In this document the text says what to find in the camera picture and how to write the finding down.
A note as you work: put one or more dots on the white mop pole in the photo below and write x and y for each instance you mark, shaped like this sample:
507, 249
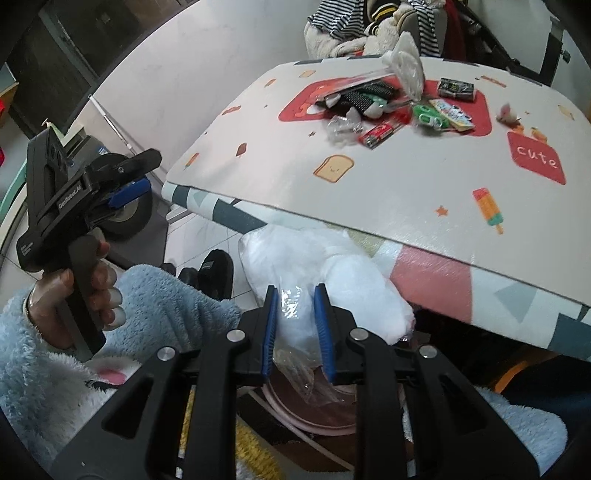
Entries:
113, 122

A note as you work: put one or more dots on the black mesh pouch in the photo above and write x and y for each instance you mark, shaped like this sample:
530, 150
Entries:
364, 98

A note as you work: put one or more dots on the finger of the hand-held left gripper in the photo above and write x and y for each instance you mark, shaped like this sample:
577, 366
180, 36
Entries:
131, 193
143, 161

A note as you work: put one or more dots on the tan chair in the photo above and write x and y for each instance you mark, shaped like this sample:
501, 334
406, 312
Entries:
415, 27

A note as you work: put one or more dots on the white fleece garment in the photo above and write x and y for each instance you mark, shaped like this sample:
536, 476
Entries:
332, 44

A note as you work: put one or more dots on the black slipper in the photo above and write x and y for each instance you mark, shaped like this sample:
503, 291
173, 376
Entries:
187, 277
217, 272

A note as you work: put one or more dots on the red garment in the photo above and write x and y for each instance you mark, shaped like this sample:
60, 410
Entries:
455, 27

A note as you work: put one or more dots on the black exercise bike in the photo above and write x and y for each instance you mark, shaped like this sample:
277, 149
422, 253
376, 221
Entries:
556, 46

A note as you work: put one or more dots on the brown bin with pink rim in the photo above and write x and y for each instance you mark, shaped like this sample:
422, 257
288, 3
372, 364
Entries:
314, 422

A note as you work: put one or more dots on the red packet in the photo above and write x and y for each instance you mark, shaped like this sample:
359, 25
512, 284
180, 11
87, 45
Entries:
381, 134

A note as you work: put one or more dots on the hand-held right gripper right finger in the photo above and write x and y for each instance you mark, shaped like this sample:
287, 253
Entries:
323, 332

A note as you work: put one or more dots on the clear plastic wrapper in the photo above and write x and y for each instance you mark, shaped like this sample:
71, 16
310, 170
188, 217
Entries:
295, 302

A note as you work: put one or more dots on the yellow rug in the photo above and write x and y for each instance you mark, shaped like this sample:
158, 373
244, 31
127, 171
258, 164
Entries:
258, 452

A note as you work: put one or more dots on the person's left hand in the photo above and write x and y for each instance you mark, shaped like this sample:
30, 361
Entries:
104, 288

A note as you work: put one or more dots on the dark glass window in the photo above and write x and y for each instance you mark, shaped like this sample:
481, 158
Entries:
55, 55

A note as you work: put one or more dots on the black garment with yellow stripes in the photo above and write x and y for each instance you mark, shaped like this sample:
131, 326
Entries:
383, 9

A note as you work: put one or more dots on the white plastic bag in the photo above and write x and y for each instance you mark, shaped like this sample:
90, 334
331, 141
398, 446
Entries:
351, 286

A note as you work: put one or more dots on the person's left forearm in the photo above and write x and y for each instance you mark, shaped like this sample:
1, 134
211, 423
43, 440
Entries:
27, 383

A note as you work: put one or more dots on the table with printed cover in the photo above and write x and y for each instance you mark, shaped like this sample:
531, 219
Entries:
392, 184

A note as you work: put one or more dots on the colourful packet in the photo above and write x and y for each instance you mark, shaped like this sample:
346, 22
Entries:
455, 115

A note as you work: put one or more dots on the clear cartoon packet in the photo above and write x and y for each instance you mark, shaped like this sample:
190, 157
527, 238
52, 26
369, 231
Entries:
332, 94

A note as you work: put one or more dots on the white pink tissue wad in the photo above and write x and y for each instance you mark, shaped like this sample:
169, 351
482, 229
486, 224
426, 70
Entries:
508, 114

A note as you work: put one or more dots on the light blue fleece robe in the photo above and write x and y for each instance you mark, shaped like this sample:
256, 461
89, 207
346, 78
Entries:
175, 300

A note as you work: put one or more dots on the gold bangle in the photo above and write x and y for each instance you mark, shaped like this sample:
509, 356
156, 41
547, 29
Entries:
28, 307

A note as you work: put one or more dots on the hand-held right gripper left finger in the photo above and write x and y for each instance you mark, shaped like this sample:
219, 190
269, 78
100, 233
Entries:
270, 332

